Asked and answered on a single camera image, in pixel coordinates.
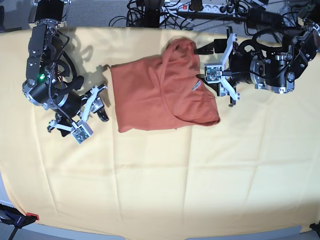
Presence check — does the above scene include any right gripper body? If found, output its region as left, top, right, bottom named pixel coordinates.
left=24, top=82, right=105, bottom=120

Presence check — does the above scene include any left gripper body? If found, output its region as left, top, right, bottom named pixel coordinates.
left=222, top=51, right=255, bottom=91

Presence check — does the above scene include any orange T-shirt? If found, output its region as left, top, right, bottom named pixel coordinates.
left=110, top=37, right=221, bottom=133

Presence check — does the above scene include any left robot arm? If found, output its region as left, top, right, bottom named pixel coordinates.
left=194, top=0, right=320, bottom=105

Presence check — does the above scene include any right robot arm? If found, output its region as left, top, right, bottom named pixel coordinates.
left=22, top=0, right=109, bottom=144

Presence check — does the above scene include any white power strip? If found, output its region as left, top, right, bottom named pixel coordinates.
left=161, top=1, right=239, bottom=18

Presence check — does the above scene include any black power adapter box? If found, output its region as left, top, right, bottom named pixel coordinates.
left=246, top=8, right=283, bottom=28

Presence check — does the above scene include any blue red table clamp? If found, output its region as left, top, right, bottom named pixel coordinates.
left=0, top=204, right=40, bottom=240

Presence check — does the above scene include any black clamp right corner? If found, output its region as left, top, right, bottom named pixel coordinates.
left=309, top=223, right=320, bottom=238

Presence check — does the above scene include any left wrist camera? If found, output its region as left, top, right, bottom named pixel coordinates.
left=204, top=63, right=224, bottom=84

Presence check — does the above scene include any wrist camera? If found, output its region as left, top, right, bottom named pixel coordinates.
left=204, top=63, right=224, bottom=84
left=70, top=120, right=93, bottom=144

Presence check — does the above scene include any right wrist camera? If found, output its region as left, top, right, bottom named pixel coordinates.
left=70, top=120, right=93, bottom=144

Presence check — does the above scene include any black stand post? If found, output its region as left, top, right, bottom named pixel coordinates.
left=142, top=0, right=162, bottom=28

